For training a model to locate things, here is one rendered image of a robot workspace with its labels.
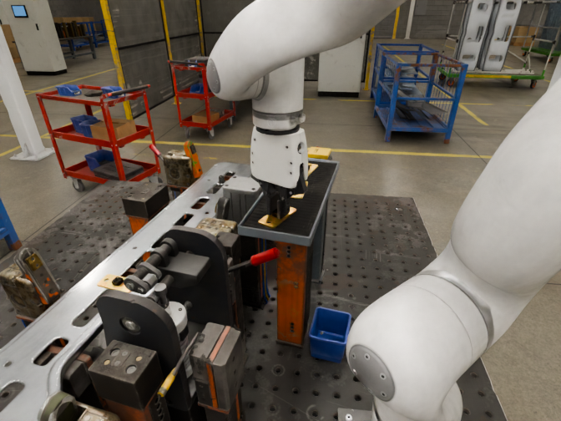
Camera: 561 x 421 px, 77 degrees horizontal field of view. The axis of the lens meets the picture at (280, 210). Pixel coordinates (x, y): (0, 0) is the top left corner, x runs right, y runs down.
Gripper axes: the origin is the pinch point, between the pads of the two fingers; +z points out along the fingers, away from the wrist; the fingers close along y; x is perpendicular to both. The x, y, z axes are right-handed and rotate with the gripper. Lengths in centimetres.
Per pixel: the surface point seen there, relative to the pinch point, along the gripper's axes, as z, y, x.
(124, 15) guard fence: -22, 433, -268
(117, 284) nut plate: 17.9, 26.6, 21.4
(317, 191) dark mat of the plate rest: 2.6, -1.1, -13.7
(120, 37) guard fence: 2, 423, -250
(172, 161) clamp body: 15, 64, -26
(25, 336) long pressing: 19, 29, 39
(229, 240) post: 8.8, 8.6, 5.0
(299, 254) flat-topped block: 16.6, -0.5, -7.8
